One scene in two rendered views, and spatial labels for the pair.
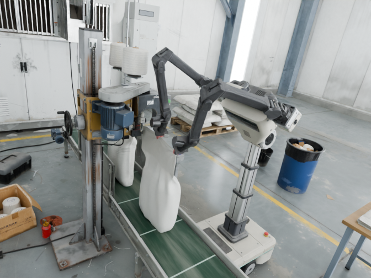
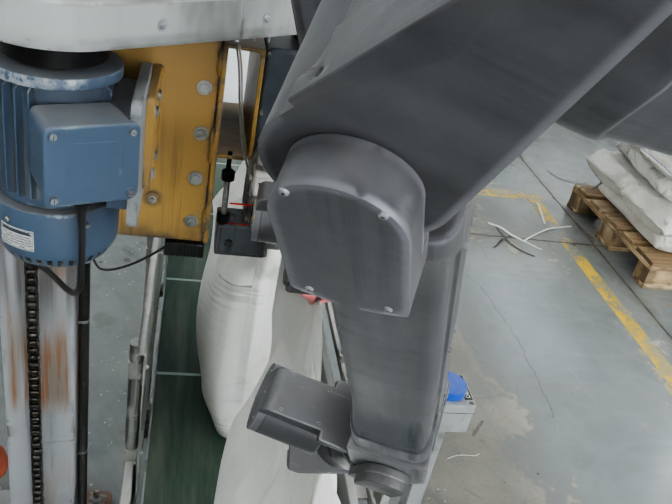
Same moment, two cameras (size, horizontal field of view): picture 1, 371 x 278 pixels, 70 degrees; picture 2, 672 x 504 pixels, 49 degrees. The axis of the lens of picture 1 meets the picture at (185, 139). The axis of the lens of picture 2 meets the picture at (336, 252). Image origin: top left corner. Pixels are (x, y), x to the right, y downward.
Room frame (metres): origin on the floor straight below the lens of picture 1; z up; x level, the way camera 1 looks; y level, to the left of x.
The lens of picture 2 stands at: (1.07, -0.16, 1.62)
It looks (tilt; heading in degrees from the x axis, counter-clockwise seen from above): 30 degrees down; 25
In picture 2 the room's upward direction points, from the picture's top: 12 degrees clockwise
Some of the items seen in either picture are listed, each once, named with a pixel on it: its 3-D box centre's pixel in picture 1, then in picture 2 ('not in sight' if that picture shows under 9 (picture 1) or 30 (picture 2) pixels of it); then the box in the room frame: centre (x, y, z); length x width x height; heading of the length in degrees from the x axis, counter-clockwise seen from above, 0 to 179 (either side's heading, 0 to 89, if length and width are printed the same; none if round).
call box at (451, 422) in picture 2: (178, 156); (443, 402); (2.05, 0.04, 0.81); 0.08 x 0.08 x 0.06; 39
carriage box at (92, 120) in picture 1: (104, 113); (105, 107); (1.85, 0.63, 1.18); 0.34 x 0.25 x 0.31; 129
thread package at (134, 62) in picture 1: (134, 60); not in sight; (1.75, 0.40, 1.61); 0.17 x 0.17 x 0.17
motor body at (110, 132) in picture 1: (112, 121); (56, 156); (1.65, 0.50, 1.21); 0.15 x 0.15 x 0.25
